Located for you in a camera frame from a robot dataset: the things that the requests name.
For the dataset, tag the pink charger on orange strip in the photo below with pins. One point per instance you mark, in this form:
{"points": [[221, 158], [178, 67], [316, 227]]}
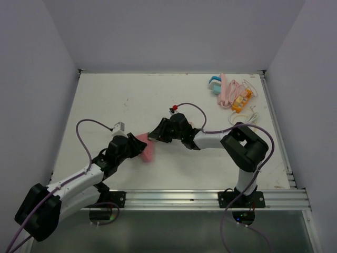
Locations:
{"points": [[246, 93]]}

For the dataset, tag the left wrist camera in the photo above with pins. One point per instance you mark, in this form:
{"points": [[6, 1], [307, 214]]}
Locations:
{"points": [[118, 129]]}

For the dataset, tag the yellow charger on orange strip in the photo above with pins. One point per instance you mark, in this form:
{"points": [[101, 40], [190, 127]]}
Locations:
{"points": [[239, 99]]}

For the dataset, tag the aluminium frame rail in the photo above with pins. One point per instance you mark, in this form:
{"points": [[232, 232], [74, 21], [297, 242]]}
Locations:
{"points": [[186, 200]]}

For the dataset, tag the teal usb charger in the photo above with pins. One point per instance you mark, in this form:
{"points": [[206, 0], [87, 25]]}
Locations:
{"points": [[216, 90]]}

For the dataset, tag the white adapter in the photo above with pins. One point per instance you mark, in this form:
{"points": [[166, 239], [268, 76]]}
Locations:
{"points": [[213, 83]]}

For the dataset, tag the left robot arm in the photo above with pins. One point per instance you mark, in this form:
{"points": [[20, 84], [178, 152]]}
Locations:
{"points": [[44, 206]]}

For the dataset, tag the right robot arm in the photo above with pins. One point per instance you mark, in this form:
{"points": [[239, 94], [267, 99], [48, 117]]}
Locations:
{"points": [[242, 144]]}

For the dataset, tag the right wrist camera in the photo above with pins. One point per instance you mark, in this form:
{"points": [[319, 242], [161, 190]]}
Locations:
{"points": [[173, 110]]}

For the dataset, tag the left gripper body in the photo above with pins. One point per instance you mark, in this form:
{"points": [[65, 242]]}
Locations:
{"points": [[121, 157]]}

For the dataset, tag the orange power strip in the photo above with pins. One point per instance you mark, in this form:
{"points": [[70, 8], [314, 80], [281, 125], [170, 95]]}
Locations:
{"points": [[238, 107]]}

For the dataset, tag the pink triangular socket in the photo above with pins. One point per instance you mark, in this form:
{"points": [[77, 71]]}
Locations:
{"points": [[147, 154]]}

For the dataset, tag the pink power strip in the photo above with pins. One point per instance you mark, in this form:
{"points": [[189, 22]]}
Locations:
{"points": [[229, 91]]}

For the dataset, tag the blue adapter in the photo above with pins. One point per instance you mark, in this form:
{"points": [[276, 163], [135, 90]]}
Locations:
{"points": [[215, 78]]}

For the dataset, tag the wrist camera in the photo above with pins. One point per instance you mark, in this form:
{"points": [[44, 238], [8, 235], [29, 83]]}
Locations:
{"points": [[173, 110], [118, 129]]}

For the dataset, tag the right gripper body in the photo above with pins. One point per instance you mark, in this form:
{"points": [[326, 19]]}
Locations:
{"points": [[177, 135]]}

